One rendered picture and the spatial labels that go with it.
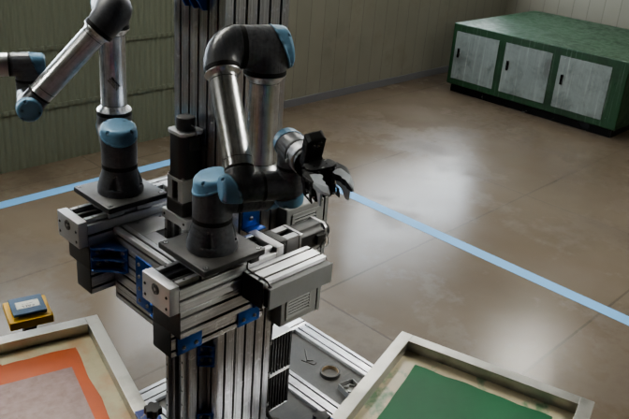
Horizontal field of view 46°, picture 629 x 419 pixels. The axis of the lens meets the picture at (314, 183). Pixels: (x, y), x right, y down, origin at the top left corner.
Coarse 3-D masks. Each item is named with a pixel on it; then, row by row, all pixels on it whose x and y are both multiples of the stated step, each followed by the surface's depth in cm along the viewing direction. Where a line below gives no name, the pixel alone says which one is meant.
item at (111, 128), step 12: (108, 120) 241; (120, 120) 242; (108, 132) 235; (120, 132) 235; (132, 132) 238; (108, 144) 235; (120, 144) 236; (132, 144) 238; (108, 156) 237; (120, 156) 237; (132, 156) 240
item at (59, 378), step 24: (24, 360) 209; (48, 360) 210; (72, 360) 211; (24, 384) 200; (48, 384) 201; (72, 384) 201; (24, 408) 192; (48, 408) 192; (72, 408) 193; (96, 408) 194
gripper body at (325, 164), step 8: (296, 160) 172; (312, 160) 168; (320, 160) 168; (328, 160) 168; (296, 168) 173; (304, 168) 167; (312, 168) 164; (320, 168) 164; (328, 168) 164; (328, 176) 165; (304, 184) 168; (328, 184) 167; (304, 192) 169; (312, 192) 165
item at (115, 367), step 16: (80, 320) 223; (96, 320) 224; (16, 336) 214; (32, 336) 214; (48, 336) 217; (64, 336) 219; (96, 336) 217; (0, 352) 211; (112, 352) 210; (112, 368) 203; (128, 384) 198; (128, 400) 192
